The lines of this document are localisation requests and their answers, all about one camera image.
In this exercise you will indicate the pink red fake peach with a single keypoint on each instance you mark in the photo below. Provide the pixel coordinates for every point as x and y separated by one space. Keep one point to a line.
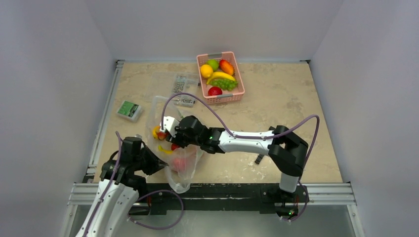
179 164

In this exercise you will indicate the green fake lime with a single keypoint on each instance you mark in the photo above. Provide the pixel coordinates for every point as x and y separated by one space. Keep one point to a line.
214 64

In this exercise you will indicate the clear plastic bag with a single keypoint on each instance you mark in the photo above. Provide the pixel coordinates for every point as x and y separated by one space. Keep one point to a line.
179 182

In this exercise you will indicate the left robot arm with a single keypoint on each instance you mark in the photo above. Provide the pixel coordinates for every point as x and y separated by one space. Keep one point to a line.
119 187

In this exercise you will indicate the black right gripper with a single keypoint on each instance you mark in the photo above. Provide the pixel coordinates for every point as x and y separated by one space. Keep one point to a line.
178 135

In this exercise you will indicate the yellow fake lemon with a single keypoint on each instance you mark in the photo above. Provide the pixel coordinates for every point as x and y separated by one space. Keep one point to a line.
206 71

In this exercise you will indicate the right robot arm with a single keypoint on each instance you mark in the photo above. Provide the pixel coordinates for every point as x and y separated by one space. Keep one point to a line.
286 149

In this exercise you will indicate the red fake apple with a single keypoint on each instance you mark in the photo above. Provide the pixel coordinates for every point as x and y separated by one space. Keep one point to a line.
214 91

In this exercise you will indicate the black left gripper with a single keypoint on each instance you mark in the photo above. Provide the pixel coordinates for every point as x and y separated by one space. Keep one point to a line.
155 163

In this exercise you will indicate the small yellow fake banana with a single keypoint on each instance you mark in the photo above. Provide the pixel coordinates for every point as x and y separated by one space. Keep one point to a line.
161 149

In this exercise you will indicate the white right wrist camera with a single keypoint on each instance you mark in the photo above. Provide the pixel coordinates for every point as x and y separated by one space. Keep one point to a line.
168 125

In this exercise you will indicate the black T-handle tool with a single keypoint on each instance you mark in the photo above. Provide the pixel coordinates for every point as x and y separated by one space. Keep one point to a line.
259 159

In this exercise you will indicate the green label small box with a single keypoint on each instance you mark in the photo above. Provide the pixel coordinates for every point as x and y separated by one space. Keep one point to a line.
129 111

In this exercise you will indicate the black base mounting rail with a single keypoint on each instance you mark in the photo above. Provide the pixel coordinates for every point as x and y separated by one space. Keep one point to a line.
265 198

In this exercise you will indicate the red orange fake mango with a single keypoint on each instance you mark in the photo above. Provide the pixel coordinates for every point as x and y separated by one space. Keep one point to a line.
226 67

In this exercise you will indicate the pink plastic basket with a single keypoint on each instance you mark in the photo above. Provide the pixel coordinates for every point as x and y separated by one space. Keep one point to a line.
227 96

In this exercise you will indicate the orange fake fruit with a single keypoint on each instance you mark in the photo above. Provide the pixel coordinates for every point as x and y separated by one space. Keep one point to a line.
155 132

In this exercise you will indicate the red fake grape bunch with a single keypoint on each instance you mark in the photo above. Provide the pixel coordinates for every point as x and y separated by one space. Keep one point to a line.
163 136

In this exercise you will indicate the green fake grapes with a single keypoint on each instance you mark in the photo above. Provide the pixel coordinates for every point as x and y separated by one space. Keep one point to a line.
224 84

